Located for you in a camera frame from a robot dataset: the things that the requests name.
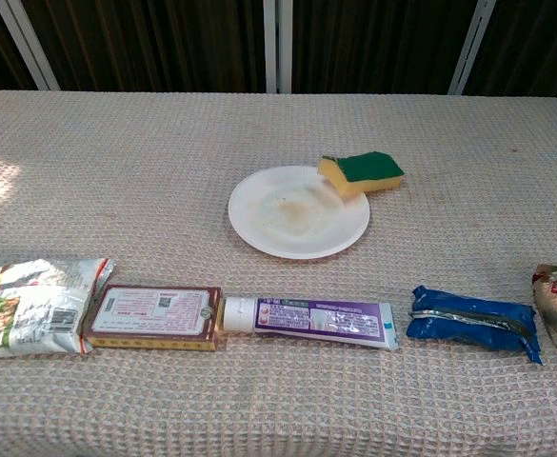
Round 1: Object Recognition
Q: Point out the green small object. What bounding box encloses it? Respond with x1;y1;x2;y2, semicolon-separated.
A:
317;150;407;197

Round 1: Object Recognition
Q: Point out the white round plate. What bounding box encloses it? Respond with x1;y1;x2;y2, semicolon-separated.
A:
227;165;371;261

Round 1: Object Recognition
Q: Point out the purple white toothpaste tube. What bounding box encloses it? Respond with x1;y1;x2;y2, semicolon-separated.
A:
220;295;400;352

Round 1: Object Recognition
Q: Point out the beige waffle tablecloth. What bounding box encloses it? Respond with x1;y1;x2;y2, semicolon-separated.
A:
0;89;557;457

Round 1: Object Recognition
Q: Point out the blue foil packet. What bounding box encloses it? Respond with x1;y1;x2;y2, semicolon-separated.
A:
405;284;545;367

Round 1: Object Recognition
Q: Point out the dark brown curtain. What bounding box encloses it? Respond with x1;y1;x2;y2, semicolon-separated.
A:
0;0;557;99

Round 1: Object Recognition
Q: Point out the white green snack bag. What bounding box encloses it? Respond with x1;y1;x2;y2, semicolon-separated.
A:
0;257;116;361

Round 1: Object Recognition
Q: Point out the white upright frame post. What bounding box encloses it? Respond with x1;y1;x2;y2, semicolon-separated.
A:
262;0;293;94

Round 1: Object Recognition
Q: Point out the white slanted frame post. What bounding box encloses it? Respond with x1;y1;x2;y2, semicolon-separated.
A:
448;0;507;95
0;0;61;91

